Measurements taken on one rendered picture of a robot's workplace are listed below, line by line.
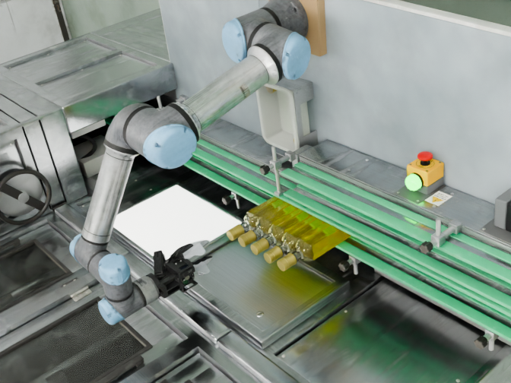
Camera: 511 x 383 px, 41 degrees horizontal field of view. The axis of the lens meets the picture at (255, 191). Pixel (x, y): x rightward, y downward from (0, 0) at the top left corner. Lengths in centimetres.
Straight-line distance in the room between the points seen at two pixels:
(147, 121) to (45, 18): 393
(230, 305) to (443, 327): 59
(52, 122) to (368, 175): 120
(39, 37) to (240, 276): 376
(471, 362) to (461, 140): 56
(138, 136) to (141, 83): 108
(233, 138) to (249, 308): 73
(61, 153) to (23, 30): 292
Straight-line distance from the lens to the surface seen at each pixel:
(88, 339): 211
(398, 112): 194
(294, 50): 182
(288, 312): 196
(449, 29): 174
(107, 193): 183
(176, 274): 193
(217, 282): 211
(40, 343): 216
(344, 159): 206
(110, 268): 180
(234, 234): 206
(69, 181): 271
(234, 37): 192
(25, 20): 551
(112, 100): 270
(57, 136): 263
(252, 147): 240
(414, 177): 186
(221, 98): 174
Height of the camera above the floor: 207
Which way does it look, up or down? 29 degrees down
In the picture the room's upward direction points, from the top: 119 degrees counter-clockwise
